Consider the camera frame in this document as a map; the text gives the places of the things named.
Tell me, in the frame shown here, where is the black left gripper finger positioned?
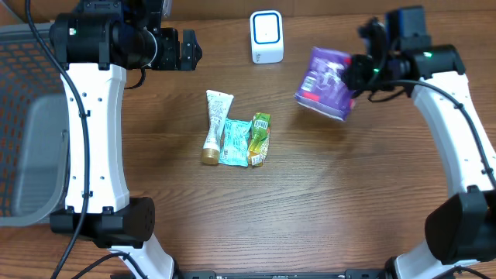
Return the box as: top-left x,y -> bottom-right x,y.
181,55 -> 202,71
181,29 -> 202,54

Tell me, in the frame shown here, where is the purple Carefree package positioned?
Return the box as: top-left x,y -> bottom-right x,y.
294,47 -> 354,122

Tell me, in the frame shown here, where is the white tube with gold cap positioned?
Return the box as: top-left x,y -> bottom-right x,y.
201,90 -> 234,165

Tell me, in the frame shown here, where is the green yellow snack packet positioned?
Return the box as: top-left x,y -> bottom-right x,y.
247,112 -> 270,167

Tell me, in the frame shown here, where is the teal snack packet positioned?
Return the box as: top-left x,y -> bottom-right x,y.
219,119 -> 252,167

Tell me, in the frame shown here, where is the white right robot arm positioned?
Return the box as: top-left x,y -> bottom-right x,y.
343,6 -> 495,278

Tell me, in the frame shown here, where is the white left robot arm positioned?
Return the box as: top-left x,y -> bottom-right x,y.
50,0 -> 202,279

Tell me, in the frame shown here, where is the white barcode scanner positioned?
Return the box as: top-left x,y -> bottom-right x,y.
249,10 -> 284,64

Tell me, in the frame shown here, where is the grey plastic mesh basket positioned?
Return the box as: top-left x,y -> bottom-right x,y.
1,24 -> 69,227

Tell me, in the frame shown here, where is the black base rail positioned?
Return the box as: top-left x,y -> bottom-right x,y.
174,269 -> 387,279

